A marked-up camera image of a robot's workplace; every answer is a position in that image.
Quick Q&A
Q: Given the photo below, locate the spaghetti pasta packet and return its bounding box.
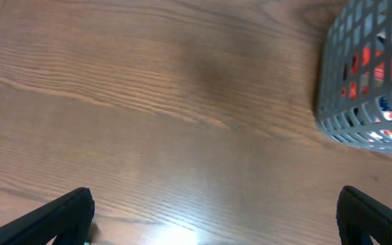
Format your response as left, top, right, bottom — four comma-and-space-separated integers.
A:
341, 47, 386, 100

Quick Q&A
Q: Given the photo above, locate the grey plastic basket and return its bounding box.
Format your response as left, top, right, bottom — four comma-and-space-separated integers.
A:
315, 0, 392, 154

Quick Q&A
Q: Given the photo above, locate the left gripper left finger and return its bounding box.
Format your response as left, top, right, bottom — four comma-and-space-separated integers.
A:
0, 187, 95, 245

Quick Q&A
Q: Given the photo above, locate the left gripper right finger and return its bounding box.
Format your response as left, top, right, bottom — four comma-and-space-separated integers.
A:
336, 186, 392, 245

